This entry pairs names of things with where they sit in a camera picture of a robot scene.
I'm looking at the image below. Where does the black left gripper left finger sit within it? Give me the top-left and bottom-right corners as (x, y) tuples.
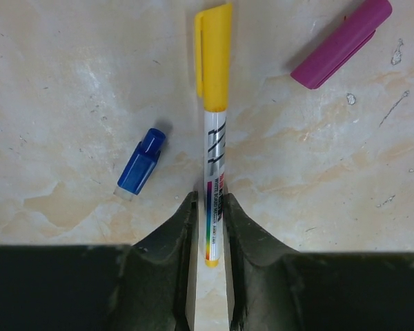
(0, 192), (198, 330)

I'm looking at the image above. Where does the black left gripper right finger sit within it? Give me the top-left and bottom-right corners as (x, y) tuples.
(224, 194), (414, 330)

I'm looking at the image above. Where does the yellow marker cap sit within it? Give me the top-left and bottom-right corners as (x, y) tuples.
(194, 3), (233, 112)

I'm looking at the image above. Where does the white yellow whiteboard marker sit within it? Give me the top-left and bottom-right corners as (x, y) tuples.
(193, 2), (234, 269)

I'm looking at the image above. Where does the small blue pen cap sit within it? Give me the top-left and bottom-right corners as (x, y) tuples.
(114, 128), (166, 201)

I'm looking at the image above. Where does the purple marker cap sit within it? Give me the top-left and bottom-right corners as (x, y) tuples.
(290, 0), (393, 90)

